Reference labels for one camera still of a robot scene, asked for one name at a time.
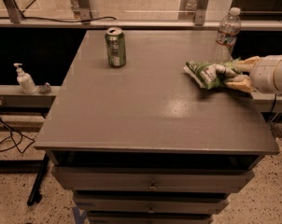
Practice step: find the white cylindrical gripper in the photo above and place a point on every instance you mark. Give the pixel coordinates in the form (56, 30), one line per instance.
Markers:
(261, 75)

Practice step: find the green jalapeno chip bag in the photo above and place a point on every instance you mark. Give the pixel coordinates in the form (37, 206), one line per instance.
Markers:
(214, 75)

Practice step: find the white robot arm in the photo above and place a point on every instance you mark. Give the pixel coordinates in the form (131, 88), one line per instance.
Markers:
(262, 74)

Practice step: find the clear plastic water bottle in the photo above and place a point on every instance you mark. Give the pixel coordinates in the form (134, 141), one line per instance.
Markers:
(229, 28)

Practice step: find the white pump dispenser bottle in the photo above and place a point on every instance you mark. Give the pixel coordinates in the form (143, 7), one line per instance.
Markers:
(25, 80)

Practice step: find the grey drawer cabinet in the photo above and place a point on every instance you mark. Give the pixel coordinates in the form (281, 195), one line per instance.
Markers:
(150, 114)

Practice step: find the green soda can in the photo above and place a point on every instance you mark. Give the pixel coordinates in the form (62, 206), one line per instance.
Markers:
(115, 45)

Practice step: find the small crumpled wrapper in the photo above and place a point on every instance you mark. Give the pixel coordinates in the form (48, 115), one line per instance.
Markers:
(45, 88)

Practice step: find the middle drawer with knob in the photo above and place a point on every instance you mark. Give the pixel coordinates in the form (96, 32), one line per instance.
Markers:
(154, 203)

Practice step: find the drawer with knob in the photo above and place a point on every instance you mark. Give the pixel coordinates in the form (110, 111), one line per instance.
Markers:
(154, 203)
(98, 179)

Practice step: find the top drawer with knob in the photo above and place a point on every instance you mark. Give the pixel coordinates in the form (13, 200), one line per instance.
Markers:
(98, 179)

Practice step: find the bottom drawer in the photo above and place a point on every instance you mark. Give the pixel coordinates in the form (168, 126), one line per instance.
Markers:
(118, 218)

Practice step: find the black metal stand leg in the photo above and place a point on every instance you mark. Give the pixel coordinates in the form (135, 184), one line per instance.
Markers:
(35, 195)

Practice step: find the right metal railing post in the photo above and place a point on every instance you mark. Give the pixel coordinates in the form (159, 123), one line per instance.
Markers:
(201, 7)

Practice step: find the metal railing post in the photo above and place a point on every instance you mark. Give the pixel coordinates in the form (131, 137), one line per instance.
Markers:
(201, 7)
(13, 11)
(84, 10)

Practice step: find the centre metal railing post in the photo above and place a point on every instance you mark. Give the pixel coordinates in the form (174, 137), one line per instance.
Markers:
(84, 10)

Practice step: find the left metal railing post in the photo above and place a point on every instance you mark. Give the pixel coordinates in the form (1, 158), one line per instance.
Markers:
(13, 11)

